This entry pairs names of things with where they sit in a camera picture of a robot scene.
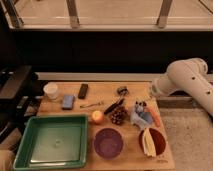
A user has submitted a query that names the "dark grape bunch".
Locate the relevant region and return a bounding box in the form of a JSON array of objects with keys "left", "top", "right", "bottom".
[{"left": 109, "top": 106, "right": 128, "bottom": 125}]

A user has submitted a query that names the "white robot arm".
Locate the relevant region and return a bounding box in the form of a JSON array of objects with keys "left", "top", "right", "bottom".
[{"left": 146, "top": 58, "right": 213, "bottom": 117}]

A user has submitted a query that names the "white cup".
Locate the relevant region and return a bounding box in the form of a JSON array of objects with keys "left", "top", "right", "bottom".
[{"left": 43, "top": 83, "right": 58, "bottom": 100}]

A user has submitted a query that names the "yellow banana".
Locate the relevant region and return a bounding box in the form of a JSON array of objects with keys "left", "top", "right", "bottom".
[{"left": 142, "top": 128, "right": 156, "bottom": 157}]

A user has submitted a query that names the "wooden board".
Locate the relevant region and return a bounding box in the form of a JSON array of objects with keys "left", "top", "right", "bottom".
[{"left": 38, "top": 82, "right": 175, "bottom": 171}]

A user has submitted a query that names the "blue sponge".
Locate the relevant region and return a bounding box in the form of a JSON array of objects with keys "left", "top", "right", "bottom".
[{"left": 62, "top": 95, "right": 75, "bottom": 110}]

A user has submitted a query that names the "purple bowl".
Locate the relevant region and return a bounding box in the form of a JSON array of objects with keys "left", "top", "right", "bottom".
[{"left": 93, "top": 128, "right": 123, "bottom": 159}]

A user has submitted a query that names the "metal spoon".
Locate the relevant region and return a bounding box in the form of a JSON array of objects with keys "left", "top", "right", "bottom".
[{"left": 80, "top": 101, "right": 104, "bottom": 108}]

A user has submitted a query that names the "orange apple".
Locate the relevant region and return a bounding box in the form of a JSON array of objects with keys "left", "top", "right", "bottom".
[{"left": 91, "top": 110, "right": 104, "bottom": 124}]

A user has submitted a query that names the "black rectangular block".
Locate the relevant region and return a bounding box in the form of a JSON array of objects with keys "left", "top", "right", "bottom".
[{"left": 78, "top": 84, "right": 88, "bottom": 99}]

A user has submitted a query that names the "light blue towel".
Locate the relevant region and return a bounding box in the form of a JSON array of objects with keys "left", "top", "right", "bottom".
[{"left": 130, "top": 106, "right": 154, "bottom": 130}]

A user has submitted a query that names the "orange carrot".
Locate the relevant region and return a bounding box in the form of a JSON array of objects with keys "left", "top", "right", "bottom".
[{"left": 148, "top": 107, "right": 161, "bottom": 127}]

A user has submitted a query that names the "black handled utensil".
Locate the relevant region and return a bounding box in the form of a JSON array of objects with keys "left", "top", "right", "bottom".
[{"left": 104, "top": 98, "right": 124, "bottom": 115}]

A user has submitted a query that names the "green plastic tray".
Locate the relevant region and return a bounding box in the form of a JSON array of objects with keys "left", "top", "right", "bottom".
[{"left": 13, "top": 115, "right": 88, "bottom": 171}]

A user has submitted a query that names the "small dark clip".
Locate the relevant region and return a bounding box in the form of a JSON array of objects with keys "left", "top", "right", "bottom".
[{"left": 117, "top": 86, "right": 129, "bottom": 96}]

